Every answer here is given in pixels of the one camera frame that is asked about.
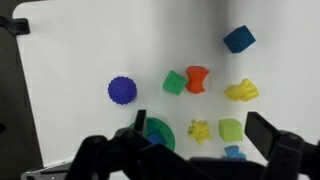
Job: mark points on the yellow spiky toy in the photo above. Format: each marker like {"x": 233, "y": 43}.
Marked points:
{"x": 199, "y": 132}

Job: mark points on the green bowl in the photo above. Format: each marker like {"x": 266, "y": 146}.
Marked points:
{"x": 169, "y": 135}

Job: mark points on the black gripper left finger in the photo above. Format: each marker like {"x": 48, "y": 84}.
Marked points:
{"x": 140, "y": 121}

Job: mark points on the yellow bear toy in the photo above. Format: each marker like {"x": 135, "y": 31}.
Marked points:
{"x": 241, "y": 90}

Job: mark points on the orange toy figure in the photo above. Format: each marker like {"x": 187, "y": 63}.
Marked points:
{"x": 196, "y": 80}

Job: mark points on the purple spiky ball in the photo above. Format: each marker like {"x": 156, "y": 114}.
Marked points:
{"x": 122, "y": 90}

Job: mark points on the dark blue cube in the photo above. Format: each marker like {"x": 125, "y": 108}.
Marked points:
{"x": 239, "y": 39}

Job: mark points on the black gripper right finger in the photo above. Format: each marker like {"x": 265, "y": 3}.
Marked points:
{"x": 261, "y": 131}

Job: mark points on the light green cube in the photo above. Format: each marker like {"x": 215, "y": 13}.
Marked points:
{"x": 230, "y": 130}

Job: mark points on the blue block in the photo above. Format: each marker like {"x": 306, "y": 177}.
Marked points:
{"x": 157, "y": 138}

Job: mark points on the dark green cube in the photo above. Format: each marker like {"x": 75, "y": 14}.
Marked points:
{"x": 174, "y": 83}

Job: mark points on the light blue toy figure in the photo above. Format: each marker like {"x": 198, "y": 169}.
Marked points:
{"x": 234, "y": 152}

